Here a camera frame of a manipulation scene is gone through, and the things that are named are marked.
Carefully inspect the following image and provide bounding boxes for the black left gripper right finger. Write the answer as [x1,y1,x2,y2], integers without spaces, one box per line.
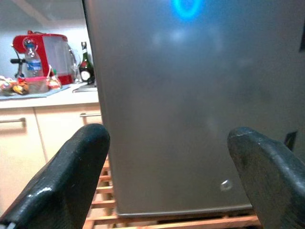
[227,126,305,229]

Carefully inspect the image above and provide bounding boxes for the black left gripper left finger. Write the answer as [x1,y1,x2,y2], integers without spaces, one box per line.
[0,123,111,229]

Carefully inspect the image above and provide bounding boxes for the silver mini fridge door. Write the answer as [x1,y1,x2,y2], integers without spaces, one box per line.
[82,0,305,218]

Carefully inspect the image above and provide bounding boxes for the wooden slat rack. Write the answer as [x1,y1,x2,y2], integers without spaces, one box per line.
[82,155,262,229]

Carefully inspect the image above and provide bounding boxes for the cream kitchen cabinet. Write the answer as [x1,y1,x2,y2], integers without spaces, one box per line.
[0,87,103,215]

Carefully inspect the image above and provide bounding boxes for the blue cloth mat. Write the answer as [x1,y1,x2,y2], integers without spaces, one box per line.
[0,84,71,101]

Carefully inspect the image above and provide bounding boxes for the steel sink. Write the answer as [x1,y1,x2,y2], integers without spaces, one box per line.
[72,84,98,94]

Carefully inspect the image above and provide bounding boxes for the red and white snack packet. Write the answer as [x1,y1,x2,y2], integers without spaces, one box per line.
[46,64,62,91]

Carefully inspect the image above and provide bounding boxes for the pink-lidded plastic container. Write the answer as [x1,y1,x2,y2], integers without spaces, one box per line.
[23,76,50,94]

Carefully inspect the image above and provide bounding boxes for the colourful snack packets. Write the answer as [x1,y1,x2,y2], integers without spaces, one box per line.
[0,75,29,96]

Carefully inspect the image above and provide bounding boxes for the clear wine glass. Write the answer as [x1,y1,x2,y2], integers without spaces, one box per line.
[70,49,83,84]

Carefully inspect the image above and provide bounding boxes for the dark green liquor bottle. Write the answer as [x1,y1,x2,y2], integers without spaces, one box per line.
[78,42,95,83]

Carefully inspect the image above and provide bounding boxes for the clear plastic water bottle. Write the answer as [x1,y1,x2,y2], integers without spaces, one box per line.
[24,40,44,78]

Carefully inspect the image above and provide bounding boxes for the red coffee machine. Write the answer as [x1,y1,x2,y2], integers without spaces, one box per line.
[10,30,75,85]

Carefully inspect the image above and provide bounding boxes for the steel cabinet handle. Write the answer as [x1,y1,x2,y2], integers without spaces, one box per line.
[0,117,26,127]
[80,112,102,119]

